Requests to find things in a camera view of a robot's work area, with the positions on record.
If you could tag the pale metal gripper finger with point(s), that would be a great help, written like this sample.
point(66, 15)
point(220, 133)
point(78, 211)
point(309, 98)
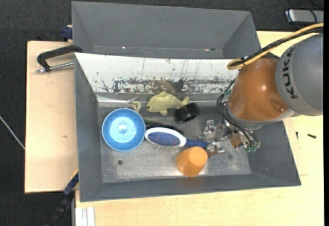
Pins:
point(216, 147)
point(211, 128)

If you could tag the orange cup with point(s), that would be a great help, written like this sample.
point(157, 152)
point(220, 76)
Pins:
point(191, 160)

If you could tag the blue and white hairbrush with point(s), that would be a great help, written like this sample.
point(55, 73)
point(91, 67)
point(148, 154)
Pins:
point(164, 138)

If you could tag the yellow-green toy fish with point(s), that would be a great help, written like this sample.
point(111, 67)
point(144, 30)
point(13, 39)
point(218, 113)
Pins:
point(162, 103)

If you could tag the small black screw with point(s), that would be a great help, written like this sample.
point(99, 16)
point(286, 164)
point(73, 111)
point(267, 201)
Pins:
point(312, 136)

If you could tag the blue bowl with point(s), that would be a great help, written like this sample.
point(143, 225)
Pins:
point(123, 130)

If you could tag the grey metal bin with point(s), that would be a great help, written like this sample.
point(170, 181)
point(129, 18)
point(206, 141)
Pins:
point(159, 27)

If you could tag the pale wood board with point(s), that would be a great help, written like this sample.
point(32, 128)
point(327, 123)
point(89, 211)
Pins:
point(48, 122)

